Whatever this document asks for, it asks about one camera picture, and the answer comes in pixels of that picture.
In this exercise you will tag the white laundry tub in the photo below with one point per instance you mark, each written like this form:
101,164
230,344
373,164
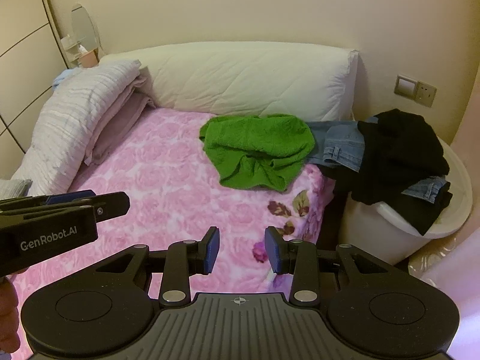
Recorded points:
375,232

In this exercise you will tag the grey pillow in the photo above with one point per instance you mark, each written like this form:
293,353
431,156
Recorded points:
15,187

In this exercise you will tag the pink floral blanket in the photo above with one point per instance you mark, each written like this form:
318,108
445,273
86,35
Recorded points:
150,195

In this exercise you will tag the white wall shelf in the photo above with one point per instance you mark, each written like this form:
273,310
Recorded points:
69,43

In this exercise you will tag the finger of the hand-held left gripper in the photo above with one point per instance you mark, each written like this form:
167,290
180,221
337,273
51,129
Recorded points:
112,204
71,197

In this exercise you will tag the pink cup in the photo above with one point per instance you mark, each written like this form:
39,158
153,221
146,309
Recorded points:
89,60

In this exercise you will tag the oval mirror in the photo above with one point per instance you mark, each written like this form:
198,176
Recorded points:
84,26

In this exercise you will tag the cream wardrobe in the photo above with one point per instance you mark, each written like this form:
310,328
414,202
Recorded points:
26,63

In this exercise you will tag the person's left hand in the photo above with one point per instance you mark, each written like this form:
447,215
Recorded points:
8,318

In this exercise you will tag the black garment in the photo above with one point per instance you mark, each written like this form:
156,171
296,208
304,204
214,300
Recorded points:
397,150

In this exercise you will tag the white quilted headboard cushion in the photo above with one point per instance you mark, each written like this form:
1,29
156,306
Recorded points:
243,78

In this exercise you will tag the lilac folded duvet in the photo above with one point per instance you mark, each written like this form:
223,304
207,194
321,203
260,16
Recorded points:
75,120

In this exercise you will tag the beige wall socket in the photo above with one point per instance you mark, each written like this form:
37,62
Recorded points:
425,93

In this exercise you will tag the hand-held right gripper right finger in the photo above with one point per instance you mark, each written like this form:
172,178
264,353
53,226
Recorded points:
273,251

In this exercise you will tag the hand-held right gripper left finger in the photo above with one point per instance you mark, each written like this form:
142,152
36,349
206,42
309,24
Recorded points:
213,249

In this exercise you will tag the light blue bedding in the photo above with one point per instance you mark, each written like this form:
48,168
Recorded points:
62,78

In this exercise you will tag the blue jeans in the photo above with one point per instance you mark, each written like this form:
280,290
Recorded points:
337,146

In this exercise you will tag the beige wall switch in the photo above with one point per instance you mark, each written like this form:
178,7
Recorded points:
405,86

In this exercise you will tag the green knitted sweater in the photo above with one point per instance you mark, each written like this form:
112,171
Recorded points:
255,138

